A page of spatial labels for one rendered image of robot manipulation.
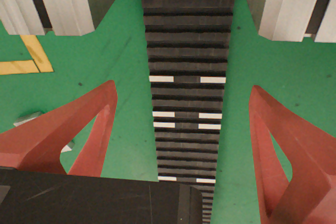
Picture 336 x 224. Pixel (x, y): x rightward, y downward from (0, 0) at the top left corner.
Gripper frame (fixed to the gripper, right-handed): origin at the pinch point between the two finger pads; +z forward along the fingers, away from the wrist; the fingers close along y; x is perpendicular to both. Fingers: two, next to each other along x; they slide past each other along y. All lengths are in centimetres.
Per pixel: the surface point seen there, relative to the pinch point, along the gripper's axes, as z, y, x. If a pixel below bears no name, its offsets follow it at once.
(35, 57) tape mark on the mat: 4.6, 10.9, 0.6
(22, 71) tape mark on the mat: 4.6, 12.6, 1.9
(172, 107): 3.2, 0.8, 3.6
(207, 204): 1.3, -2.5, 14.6
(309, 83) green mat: 4.7, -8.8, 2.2
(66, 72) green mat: 4.7, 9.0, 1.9
